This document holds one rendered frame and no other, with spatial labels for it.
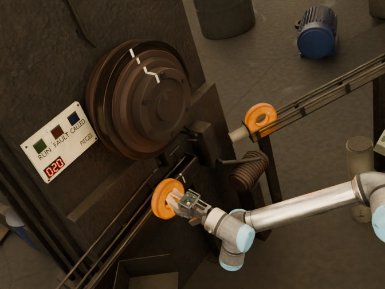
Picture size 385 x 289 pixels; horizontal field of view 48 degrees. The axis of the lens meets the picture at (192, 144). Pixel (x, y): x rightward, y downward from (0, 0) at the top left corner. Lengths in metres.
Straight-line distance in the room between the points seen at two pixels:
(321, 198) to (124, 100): 0.77
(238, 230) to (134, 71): 0.67
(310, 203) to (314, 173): 1.23
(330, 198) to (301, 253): 0.91
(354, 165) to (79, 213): 1.29
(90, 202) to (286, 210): 0.76
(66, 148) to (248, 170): 0.91
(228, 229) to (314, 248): 0.99
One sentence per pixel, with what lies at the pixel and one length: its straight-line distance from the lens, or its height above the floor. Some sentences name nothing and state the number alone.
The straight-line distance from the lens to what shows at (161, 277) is 1.75.
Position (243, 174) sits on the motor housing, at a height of 0.53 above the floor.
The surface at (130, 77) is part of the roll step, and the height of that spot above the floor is 1.27.
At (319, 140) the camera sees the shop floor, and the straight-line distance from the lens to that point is 3.02.
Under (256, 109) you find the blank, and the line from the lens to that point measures 2.06.
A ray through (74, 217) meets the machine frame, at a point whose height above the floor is 0.87.
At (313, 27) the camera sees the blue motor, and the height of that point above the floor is 0.33.
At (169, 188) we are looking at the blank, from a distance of 1.65.
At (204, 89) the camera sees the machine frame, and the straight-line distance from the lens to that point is 2.13.
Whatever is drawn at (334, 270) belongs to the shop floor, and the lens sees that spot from 2.36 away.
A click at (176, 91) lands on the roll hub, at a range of 1.68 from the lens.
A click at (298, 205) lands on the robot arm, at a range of 1.59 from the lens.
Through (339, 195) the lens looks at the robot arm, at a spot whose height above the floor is 0.83.
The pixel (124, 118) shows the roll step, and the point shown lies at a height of 1.16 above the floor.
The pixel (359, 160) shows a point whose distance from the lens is 2.19.
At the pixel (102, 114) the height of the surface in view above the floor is 1.21.
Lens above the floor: 1.98
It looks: 38 degrees down
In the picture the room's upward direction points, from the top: 20 degrees counter-clockwise
